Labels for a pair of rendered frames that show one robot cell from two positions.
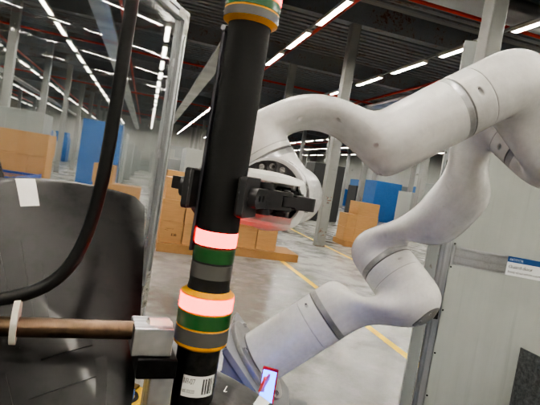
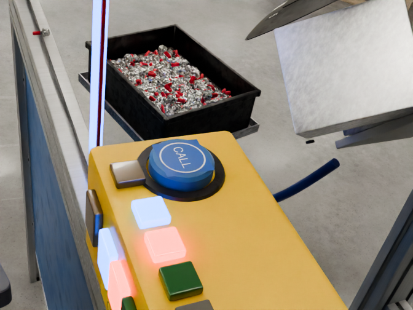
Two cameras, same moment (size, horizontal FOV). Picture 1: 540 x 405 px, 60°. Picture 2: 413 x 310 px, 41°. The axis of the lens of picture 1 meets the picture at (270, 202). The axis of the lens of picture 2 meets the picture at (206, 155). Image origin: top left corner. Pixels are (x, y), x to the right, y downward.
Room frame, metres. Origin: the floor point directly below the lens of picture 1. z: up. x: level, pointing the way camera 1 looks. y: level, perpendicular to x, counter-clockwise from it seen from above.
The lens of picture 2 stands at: (0.94, 0.40, 1.30)
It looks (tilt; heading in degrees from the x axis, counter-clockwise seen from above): 39 degrees down; 227
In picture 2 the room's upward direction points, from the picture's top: 11 degrees clockwise
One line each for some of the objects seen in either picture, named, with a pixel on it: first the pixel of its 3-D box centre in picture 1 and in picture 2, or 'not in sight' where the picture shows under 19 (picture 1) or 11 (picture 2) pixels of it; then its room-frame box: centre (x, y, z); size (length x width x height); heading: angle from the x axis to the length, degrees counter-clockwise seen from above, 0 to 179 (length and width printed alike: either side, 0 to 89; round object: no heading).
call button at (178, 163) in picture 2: not in sight; (180, 165); (0.78, 0.20, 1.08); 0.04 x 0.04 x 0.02
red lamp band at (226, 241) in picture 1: (216, 237); not in sight; (0.37, 0.04, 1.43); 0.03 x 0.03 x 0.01
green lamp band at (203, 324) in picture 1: (204, 315); not in sight; (0.37, 0.04, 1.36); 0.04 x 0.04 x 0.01
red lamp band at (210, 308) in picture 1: (206, 300); not in sight; (0.37, 0.04, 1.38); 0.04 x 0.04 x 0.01
